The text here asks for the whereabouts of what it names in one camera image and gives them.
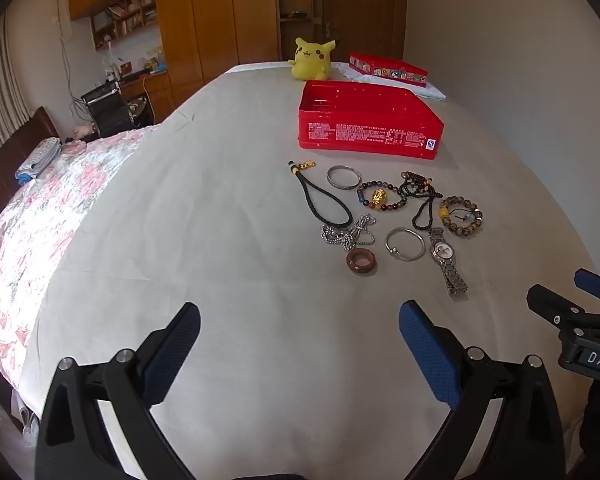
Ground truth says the white lace cloth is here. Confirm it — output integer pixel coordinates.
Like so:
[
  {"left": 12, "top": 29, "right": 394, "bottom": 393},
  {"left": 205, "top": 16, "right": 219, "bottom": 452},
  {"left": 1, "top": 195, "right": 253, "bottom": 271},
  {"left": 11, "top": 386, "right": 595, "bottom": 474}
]
[{"left": 332, "top": 61, "right": 447, "bottom": 101}]

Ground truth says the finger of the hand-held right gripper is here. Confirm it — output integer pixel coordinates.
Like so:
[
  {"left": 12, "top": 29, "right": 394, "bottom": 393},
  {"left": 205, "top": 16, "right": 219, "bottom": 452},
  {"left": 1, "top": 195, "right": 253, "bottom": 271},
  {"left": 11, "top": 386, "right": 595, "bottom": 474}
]
[
  {"left": 526, "top": 284, "right": 600, "bottom": 331},
  {"left": 574, "top": 268, "right": 600, "bottom": 306}
]

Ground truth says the open wooden shelf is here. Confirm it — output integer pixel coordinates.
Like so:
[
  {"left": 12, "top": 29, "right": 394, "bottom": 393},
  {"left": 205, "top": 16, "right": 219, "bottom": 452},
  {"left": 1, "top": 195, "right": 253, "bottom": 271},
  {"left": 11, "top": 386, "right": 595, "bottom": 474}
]
[{"left": 277, "top": 0, "right": 313, "bottom": 61}]

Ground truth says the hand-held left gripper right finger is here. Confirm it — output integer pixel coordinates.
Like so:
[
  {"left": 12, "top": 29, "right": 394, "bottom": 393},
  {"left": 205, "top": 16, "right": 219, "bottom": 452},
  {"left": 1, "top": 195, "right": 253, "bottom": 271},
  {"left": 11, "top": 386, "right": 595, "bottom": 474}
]
[{"left": 399, "top": 300, "right": 566, "bottom": 480}]

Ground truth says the brown bracelet with yellow bead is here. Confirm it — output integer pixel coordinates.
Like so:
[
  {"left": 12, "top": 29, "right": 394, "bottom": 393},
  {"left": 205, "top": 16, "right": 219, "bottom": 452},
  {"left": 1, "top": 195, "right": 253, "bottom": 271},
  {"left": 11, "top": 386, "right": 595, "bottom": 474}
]
[{"left": 438, "top": 195, "right": 484, "bottom": 237}]

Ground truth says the wooden wall bookshelf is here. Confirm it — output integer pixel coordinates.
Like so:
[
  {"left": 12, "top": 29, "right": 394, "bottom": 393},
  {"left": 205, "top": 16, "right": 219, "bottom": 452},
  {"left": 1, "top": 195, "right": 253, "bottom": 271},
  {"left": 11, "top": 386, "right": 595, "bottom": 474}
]
[{"left": 69, "top": 0, "right": 158, "bottom": 51}]

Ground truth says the beige curtain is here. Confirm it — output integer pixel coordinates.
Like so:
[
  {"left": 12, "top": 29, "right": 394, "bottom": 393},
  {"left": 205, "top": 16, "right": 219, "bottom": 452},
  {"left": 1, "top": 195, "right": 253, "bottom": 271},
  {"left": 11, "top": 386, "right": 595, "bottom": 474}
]
[{"left": 0, "top": 20, "right": 33, "bottom": 148}]

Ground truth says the pink floral quilt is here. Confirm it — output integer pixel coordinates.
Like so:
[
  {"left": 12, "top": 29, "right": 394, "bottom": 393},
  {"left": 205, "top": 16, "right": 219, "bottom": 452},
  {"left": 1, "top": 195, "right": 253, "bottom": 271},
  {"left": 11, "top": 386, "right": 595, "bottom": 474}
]
[{"left": 0, "top": 127, "right": 156, "bottom": 386}]

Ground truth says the wooden desk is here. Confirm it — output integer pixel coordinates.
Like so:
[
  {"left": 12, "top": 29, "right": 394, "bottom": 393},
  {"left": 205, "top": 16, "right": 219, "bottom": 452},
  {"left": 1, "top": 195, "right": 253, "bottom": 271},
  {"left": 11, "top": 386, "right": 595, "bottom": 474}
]
[{"left": 120, "top": 67, "right": 173, "bottom": 123}]

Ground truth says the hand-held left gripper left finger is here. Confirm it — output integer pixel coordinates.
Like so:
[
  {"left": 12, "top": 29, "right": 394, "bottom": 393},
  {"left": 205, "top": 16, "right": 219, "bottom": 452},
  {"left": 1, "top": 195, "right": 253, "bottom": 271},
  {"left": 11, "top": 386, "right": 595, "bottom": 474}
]
[{"left": 35, "top": 302, "right": 202, "bottom": 480}]

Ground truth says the patterned silver bangle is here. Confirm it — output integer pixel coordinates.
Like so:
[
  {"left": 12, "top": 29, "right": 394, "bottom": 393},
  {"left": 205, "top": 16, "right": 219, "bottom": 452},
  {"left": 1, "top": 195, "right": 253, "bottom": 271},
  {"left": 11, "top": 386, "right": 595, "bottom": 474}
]
[{"left": 327, "top": 165, "right": 362, "bottom": 191}]

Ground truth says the red tin lid with pictures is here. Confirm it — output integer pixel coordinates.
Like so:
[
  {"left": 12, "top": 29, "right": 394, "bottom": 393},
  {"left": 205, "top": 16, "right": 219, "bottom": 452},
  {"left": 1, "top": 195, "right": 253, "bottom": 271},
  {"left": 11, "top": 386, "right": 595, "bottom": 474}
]
[{"left": 349, "top": 52, "right": 429, "bottom": 86}]

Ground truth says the beaded bracelet with gold charm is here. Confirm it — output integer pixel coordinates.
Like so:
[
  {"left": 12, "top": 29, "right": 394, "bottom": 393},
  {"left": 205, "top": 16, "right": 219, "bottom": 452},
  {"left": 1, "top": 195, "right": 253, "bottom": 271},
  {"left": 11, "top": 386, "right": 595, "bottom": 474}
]
[{"left": 356, "top": 180, "right": 410, "bottom": 212}]

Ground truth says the yellow plush toy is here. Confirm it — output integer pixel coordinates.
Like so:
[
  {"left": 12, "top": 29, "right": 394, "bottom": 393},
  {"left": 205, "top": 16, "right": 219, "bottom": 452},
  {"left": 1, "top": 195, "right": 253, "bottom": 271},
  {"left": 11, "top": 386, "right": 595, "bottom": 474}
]
[{"left": 287, "top": 36, "right": 337, "bottom": 82}]

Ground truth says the wooden wardrobe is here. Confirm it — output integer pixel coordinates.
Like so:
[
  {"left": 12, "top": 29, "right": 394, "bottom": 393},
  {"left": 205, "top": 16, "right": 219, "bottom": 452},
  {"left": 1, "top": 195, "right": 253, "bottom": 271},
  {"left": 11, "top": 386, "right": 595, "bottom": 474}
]
[{"left": 152, "top": 0, "right": 281, "bottom": 126}]

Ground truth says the dark wooden headboard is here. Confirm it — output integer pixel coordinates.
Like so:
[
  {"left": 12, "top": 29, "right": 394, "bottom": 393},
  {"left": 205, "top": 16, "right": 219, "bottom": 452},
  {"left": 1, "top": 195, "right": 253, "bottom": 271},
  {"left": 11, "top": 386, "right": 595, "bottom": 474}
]
[{"left": 0, "top": 106, "right": 66, "bottom": 241}]

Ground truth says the silver wristwatch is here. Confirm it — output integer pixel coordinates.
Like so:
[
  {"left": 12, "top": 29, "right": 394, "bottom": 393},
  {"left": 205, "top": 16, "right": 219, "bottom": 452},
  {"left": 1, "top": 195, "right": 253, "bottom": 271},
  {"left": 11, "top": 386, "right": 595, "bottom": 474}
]
[{"left": 426, "top": 227, "right": 469, "bottom": 297}]

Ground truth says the dark bead necklace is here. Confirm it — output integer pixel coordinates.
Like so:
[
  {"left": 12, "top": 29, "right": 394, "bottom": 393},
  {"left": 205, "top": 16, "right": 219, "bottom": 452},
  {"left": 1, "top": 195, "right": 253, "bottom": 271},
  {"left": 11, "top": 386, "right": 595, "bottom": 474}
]
[{"left": 399, "top": 171, "right": 444, "bottom": 232}]

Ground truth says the thin silver bangle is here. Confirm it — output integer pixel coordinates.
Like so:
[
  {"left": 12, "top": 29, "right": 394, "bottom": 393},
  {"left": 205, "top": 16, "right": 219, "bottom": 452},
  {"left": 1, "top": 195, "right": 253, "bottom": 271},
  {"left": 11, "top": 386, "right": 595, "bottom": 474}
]
[{"left": 384, "top": 227, "right": 425, "bottom": 262}]

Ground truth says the silver ball chain necklace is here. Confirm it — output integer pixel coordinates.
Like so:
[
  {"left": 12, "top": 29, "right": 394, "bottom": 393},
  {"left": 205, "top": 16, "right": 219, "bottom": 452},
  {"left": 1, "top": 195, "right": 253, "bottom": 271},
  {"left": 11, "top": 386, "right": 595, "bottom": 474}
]
[{"left": 321, "top": 213, "right": 377, "bottom": 251}]

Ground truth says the wooden door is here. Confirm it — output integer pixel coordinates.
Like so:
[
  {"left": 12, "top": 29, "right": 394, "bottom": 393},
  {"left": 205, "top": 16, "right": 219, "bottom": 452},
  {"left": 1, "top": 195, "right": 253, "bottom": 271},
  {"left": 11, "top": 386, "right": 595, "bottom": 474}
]
[{"left": 320, "top": 0, "right": 408, "bottom": 63}]

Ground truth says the red tin box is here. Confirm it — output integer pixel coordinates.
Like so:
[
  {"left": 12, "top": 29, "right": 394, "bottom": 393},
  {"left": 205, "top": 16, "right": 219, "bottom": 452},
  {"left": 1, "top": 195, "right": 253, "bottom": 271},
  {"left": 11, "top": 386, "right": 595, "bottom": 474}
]
[{"left": 297, "top": 80, "right": 445, "bottom": 161}]

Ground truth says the black braided cord gold charm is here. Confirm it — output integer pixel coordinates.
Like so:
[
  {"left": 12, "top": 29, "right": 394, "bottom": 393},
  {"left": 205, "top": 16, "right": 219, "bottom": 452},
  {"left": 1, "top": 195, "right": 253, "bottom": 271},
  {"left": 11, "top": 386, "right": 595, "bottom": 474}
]
[{"left": 287, "top": 159, "right": 355, "bottom": 229}]

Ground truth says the brown wooden ring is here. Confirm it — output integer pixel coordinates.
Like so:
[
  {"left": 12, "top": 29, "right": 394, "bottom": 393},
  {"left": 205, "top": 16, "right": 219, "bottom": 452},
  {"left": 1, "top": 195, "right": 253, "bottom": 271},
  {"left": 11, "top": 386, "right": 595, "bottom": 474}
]
[{"left": 346, "top": 249, "right": 378, "bottom": 276}]

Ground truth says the black office chair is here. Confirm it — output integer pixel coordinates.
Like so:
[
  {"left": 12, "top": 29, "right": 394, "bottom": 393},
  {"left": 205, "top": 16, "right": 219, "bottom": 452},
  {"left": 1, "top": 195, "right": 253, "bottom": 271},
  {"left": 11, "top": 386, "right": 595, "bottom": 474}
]
[{"left": 81, "top": 81, "right": 137, "bottom": 138}]

